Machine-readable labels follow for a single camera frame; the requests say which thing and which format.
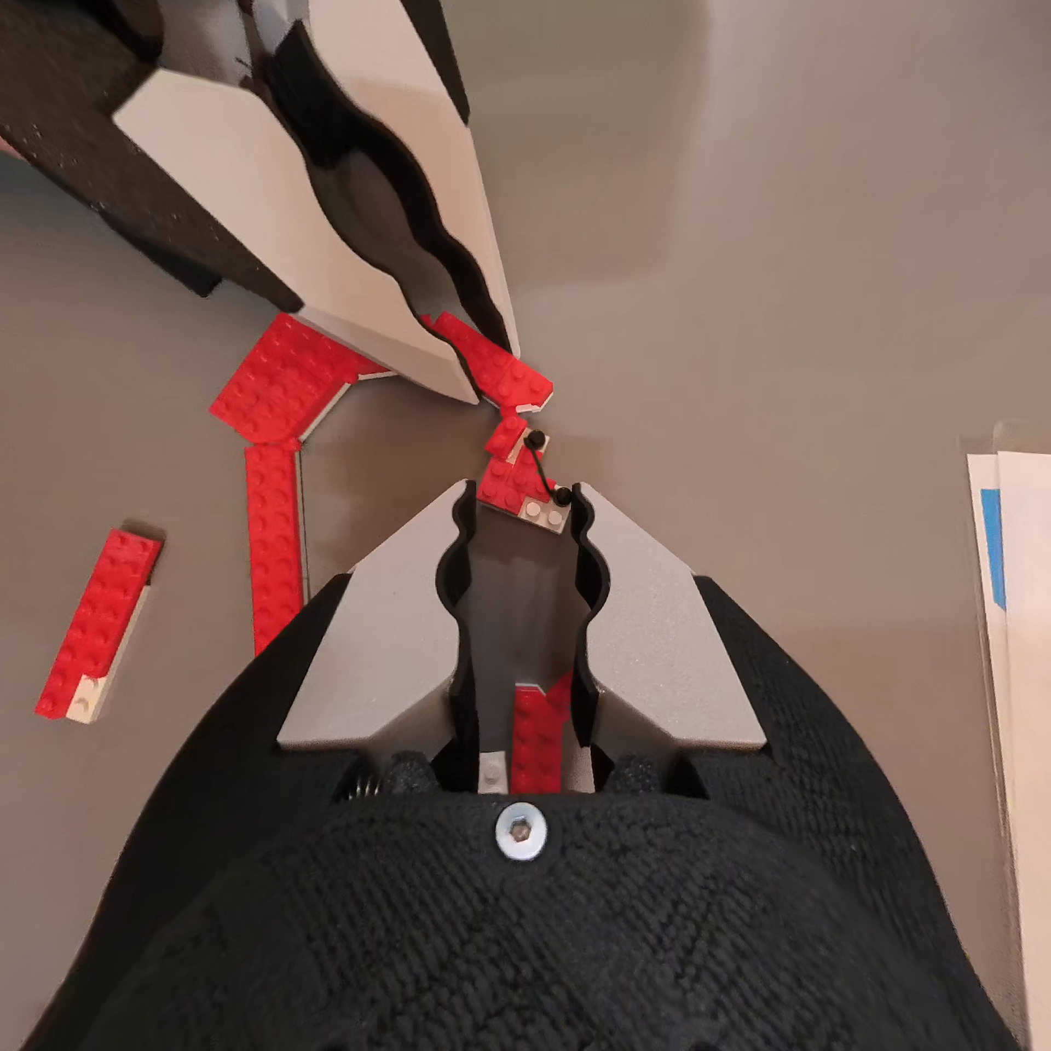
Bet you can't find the small lego piece black cord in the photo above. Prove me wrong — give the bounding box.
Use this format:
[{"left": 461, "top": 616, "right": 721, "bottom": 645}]
[{"left": 478, "top": 414, "right": 574, "bottom": 536}]

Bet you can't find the red white lego strip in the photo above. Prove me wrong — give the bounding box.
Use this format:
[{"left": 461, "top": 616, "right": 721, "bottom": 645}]
[{"left": 35, "top": 528, "right": 164, "bottom": 725}]

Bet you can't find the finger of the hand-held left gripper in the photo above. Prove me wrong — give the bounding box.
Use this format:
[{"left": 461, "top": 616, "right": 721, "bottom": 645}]
[
  {"left": 112, "top": 70, "right": 483, "bottom": 405},
  {"left": 263, "top": 0, "right": 522, "bottom": 360}
]

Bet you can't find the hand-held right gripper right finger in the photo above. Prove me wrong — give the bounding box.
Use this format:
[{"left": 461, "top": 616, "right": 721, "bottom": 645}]
[{"left": 569, "top": 481, "right": 770, "bottom": 755}]

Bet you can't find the red lego angled section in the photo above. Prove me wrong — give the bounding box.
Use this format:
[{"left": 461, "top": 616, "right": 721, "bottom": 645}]
[{"left": 209, "top": 310, "right": 555, "bottom": 658}]

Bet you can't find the clear plastic bag with sheets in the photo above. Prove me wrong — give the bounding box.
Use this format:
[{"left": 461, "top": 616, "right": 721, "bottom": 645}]
[{"left": 965, "top": 419, "right": 1051, "bottom": 1051}]

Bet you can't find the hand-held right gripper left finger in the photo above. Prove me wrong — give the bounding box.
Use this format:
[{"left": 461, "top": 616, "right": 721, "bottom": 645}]
[{"left": 278, "top": 478, "right": 481, "bottom": 765}]

